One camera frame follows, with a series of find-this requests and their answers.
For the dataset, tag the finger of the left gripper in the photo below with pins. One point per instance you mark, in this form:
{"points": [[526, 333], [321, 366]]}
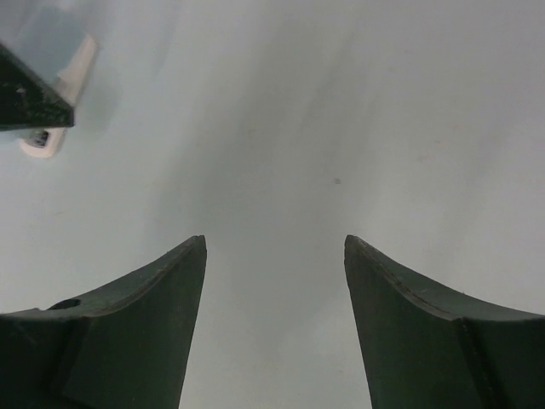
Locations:
{"points": [[27, 102]]}

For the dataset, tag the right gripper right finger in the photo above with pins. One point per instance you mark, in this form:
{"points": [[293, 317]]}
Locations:
{"points": [[425, 345]]}

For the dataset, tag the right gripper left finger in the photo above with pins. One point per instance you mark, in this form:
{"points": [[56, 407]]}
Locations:
{"points": [[122, 345]]}

